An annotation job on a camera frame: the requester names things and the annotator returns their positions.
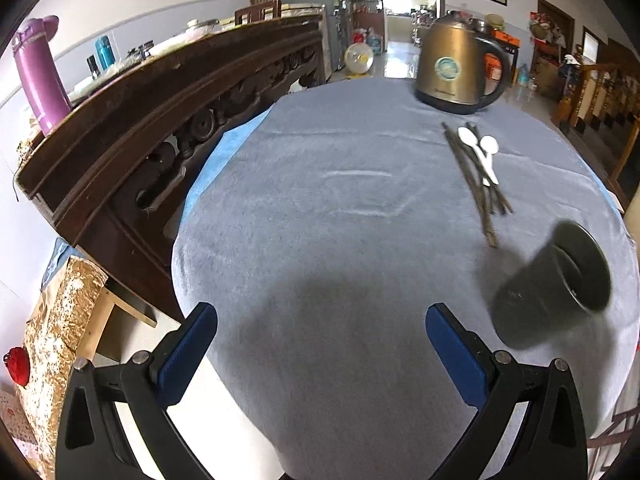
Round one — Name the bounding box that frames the wooden staircase railing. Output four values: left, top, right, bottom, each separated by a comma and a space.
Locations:
552, 58, 639, 208

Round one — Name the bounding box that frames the white plastic spoon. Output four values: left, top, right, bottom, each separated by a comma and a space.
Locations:
458, 127, 499, 185
480, 136, 499, 186

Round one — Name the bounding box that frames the blue under cloth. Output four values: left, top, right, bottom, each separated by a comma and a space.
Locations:
179, 106, 273, 231

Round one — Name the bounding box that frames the grey table cloth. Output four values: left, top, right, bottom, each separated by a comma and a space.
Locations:
171, 78, 639, 479

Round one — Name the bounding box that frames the carved dark wooden sideboard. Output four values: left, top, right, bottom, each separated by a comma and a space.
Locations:
15, 14, 326, 320

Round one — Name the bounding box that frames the purple thermos bottle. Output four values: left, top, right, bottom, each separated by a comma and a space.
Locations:
11, 15, 72, 136

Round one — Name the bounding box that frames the blue thermos bottle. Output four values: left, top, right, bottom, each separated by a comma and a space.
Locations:
96, 36, 115, 70

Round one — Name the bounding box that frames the dark grey utensil cup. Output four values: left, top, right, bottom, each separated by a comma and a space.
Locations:
490, 220, 612, 349

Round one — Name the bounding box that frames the white floor fan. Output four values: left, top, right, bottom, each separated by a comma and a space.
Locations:
344, 42, 374, 76

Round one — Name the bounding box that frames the dark chopstick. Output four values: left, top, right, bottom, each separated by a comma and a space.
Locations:
442, 122, 498, 248
454, 133, 489, 210
465, 122, 513, 216
466, 122, 509, 214

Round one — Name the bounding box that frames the gold electric kettle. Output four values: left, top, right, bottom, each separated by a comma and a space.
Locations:
414, 12, 511, 115

